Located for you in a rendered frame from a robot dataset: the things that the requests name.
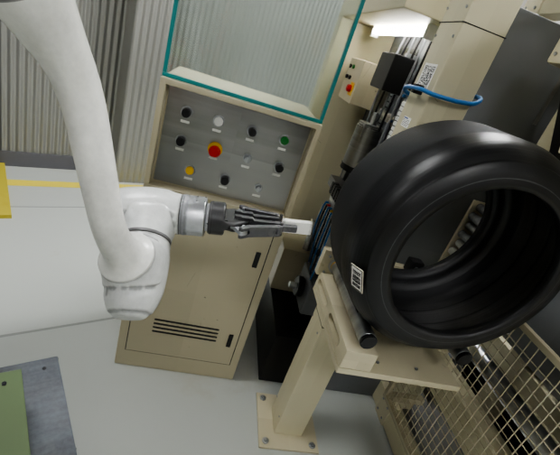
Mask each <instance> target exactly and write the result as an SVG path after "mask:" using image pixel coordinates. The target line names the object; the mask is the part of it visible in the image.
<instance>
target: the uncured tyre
mask: <svg viewBox="0 0 560 455"><path fill-rule="evenodd" d="M482 191H486V203H485V209H484V211H483V215H482V217H481V221H480V223H479V225H478V226H477V228H476V229H475V231H474V232H473V234H472V235H471V237H470V238H469V239H468V240H467V241H466V242H465V243H464V244H463V245H462V246H461V247H460V248H459V249H458V250H457V251H455V252H454V253H453V254H451V255H449V256H448V257H446V258H445V259H443V260H441V261H439V262H437V263H435V264H432V265H428V266H424V267H420V268H414V269H399V268H394V266H395V263H396V260H397V257H398V255H399V253H400V251H401V249H402V248H403V246H404V244H405V243H406V241H407V240H408V239H409V238H410V237H411V235H412V234H413V233H414V232H415V231H416V230H417V228H418V227H419V226H420V225H421V224H423V223H424V222H425V221H426V220H427V219H428V218H430V217H431V216H432V215H433V214H434V213H435V212H437V211H438V210H440V209H442V208H443V207H445V206H447V205H448V204H450V203H452V202H454V201H456V200H459V199H461V198H463V197H466V196H469V195H472V194H474V193H477V192H482ZM331 251H332V254H333V257H334V260H335V262H336V265H337V266H338V269H339V271H340V274H341V278H342V280H343V282H344V284H345V286H346V289H347V291H348V294H349V296H350V299H351V301H352V303H353V305H354V306H355V308H356V309H357V311H358V312H359V314H360V315H361V316H362V317H363V318H364V319H365V320H366V321H367V322H368V323H369V324H370V325H371V326H372V327H373V328H374V329H375V330H377V331H378V332H379V333H381V334H382V335H384V336H386V337H387V338H389V339H393V340H394V341H396V342H399V343H402V344H405V345H408V346H413V347H419V348H436V349H452V348H466V347H470V346H475V345H478V344H481V343H484V342H487V341H490V340H493V339H496V338H498V337H500V336H503V335H505V334H507V333H509V332H511V331H512V330H514V329H516V328H518V327H519V326H521V325H522V324H524V323H525V322H527V321H528V320H530V319H531V318H533V317H534V316H535V315H537V314H538V313H539V312H540V311H541V310H543V309H544V308H545V307H546V306H547V305H548V304H549V303H550V302H551V301H552V300H553V299H554V298H555V296H556V295H557V294H558V293H559V291H560V161H559V160H558V159H557V158H556V157H555V156H554V155H552V154H551V153H550V152H549V151H547V150H546V149H544V148H542V147H541V146H539V145H537V144H533V143H530V142H529V141H526V140H524V139H521V138H519V137H516V136H514V135H510V134H508V133H505V132H502V131H500V130H498V129H496V128H493V127H490V126H488V125H484V124H481V123H477V122H472V121H466V120H444V121H437V122H431V123H426V124H422V125H417V126H414V127H411V128H408V129H406V130H404V131H402V132H400V133H398V134H396V135H393V136H391V137H389V138H388V139H387V140H385V141H384V142H382V143H381V144H379V145H378V146H376V147H375V148H374V149H373V150H371V151H370V152H369V153H368V154H367V155H366V156H365V157H364V158H363V159H362V160H361V161H360V162H359V163H358V164H357V165H356V167H355V168H354V169H353V170H352V172H351V173H350V175H349V176H348V178H347V179H346V181H345V182H344V183H343V185H342V187H341V190H340V192H339V195H338V197H337V199H336V202H335V205H334V208H333V212H332V217H331ZM351 263H353V264H355V265H356V266H357V267H358V268H359V269H361V270H362V271H363V272H364V273H363V293H360V292H359V291H358V290H356V289H355V288H354V287H353V286H351V285H350V277H351Z"/></svg>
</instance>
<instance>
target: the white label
mask: <svg viewBox="0 0 560 455"><path fill-rule="evenodd" d="M363 273H364V272H363V271H362V270H361V269H359V268H358V267H357V266H356V265H355V264H353V263H351V277H350V285H351V286H353V287H354V288H355V289H356V290H358V291H359V292H360V293H363Z"/></svg>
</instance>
